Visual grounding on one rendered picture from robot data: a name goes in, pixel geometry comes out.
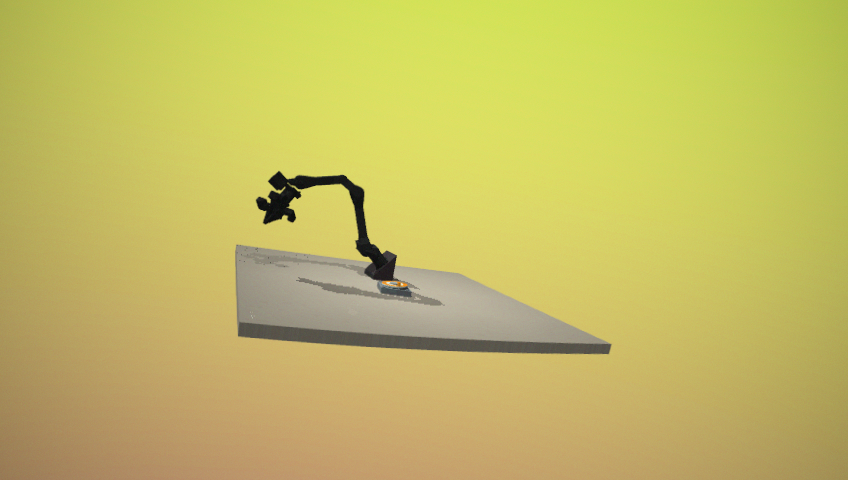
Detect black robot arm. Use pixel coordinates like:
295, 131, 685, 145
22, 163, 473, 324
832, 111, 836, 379
267, 170, 388, 270

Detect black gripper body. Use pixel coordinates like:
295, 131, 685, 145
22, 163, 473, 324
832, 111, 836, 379
256, 194, 296, 222

